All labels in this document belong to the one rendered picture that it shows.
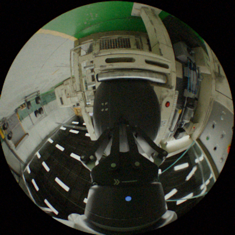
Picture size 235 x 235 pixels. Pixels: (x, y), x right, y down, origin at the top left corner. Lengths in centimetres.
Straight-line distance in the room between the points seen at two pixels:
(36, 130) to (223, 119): 1218
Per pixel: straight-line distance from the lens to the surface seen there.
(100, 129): 26
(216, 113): 67
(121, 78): 31
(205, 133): 71
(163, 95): 48
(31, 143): 1186
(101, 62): 30
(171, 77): 37
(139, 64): 31
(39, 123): 1151
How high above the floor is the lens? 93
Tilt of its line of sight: 30 degrees up
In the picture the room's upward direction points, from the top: 176 degrees clockwise
